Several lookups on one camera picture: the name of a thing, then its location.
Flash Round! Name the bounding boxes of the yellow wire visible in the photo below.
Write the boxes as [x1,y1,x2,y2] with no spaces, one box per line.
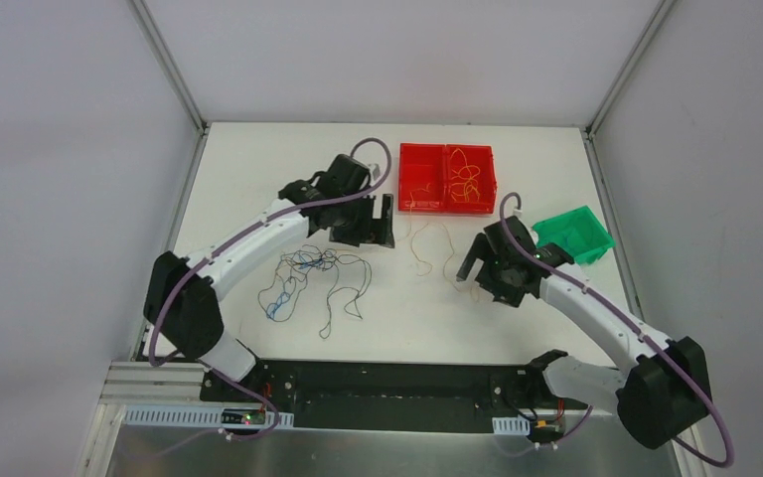
[447,145,483,206]

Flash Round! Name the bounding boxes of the wire bundle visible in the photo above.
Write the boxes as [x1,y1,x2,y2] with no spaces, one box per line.
[257,244,375,341]

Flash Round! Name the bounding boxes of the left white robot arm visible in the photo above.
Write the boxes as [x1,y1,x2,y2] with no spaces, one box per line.
[143,154,395,402]

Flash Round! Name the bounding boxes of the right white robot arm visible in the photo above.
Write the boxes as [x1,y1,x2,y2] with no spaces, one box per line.
[456,217,717,449]

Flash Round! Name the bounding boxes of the right red bin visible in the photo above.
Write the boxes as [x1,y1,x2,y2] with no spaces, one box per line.
[445,144,497,216]

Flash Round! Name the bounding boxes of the red bin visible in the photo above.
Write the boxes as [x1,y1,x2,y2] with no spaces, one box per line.
[445,144,497,216]
[397,143,447,214]

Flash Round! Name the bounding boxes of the left red bin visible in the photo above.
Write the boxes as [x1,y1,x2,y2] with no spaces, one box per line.
[397,143,447,214]

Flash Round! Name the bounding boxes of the green plastic bin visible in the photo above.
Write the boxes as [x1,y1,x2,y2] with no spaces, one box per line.
[533,206,616,265]

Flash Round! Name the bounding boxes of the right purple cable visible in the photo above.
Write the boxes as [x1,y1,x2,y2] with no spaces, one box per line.
[498,192,737,470]

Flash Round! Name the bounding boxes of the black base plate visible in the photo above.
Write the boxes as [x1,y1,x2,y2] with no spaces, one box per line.
[200,358,587,434]

